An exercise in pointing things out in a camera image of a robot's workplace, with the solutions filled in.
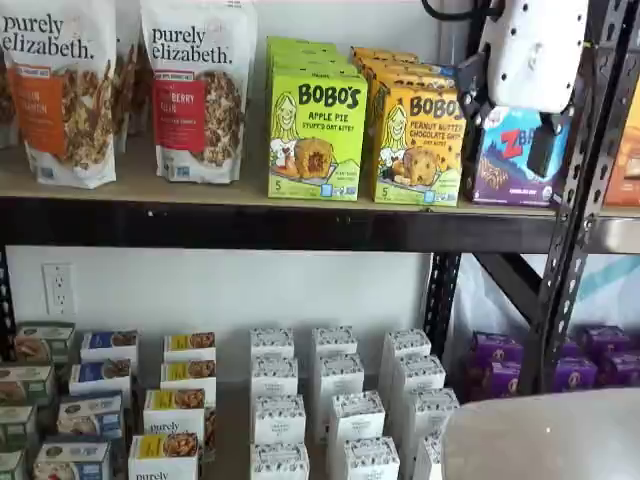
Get granola bag orange label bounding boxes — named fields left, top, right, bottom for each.
left=0, top=0, right=120, bottom=190
left=0, top=47, right=21, bottom=150

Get white plastic sheet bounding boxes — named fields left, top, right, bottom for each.
left=452, top=253, right=640, bottom=351

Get orange snack box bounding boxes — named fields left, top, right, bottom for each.
left=603, top=117, right=640, bottom=207

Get white patterned pantry box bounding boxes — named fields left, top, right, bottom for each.
left=249, top=327, right=295, bottom=361
left=312, top=327, right=359, bottom=359
left=249, top=442, right=310, bottom=480
left=343, top=436, right=400, bottom=480
left=404, top=387, right=460, bottom=436
left=253, top=393, right=307, bottom=446
left=392, top=353, right=447, bottom=396
left=383, top=328, right=432, bottom=361
left=251, top=355, right=300, bottom=399
left=328, top=391, right=386, bottom=444
left=414, top=432, right=451, bottom=480
left=318, top=353, right=365, bottom=399

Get wooden shelf board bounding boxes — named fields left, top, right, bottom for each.
left=597, top=202, right=640, bottom=221
left=0, top=132, right=574, bottom=214

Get black metal shelving rack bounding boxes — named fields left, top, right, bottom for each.
left=569, top=0, right=640, bottom=261
left=0, top=0, right=609, bottom=401

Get green label oatmeal box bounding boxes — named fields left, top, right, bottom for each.
left=0, top=403, right=39, bottom=451
left=0, top=447, right=29, bottom=480
left=14, top=321, right=76, bottom=366
left=0, top=363, right=56, bottom=409

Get white patterned cartons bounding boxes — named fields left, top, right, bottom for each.
left=0, top=319, right=451, bottom=480

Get green Bobo's apple pie box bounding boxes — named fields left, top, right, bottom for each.
left=266, top=64, right=370, bottom=202
left=265, top=34, right=339, bottom=54
left=266, top=43, right=351, bottom=64
left=267, top=52, right=362, bottom=79

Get blue label oatmeal box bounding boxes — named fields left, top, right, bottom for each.
left=32, top=439, right=112, bottom=480
left=79, top=329, right=140, bottom=371
left=56, top=392, right=125, bottom=441
left=68, top=358, right=134, bottom=401

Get granola bag red label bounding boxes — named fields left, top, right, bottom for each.
left=138, top=0, right=260, bottom=182
left=113, top=0, right=157, bottom=154

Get blue Zbar snack box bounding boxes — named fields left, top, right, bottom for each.
left=424, top=62, right=460, bottom=80
left=462, top=102, right=572, bottom=209

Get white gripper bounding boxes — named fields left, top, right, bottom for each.
left=456, top=0, right=591, bottom=177

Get black cable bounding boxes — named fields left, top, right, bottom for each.
left=421, top=0, right=474, bottom=24

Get white wall outlet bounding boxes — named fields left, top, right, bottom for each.
left=41, top=262, right=77, bottom=317

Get yellow label granola box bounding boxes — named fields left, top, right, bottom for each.
left=159, top=358, right=217, bottom=401
left=128, top=432, right=201, bottom=480
left=163, top=331, right=217, bottom=364
left=143, top=388, right=207, bottom=436

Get yellow Bobo's peanut butter box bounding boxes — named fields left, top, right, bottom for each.
left=372, top=78, right=467, bottom=207
left=364, top=64, right=459, bottom=94
left=351, top=46, right=420, bottom=64
left=357, top=54, right=436, bottom=76

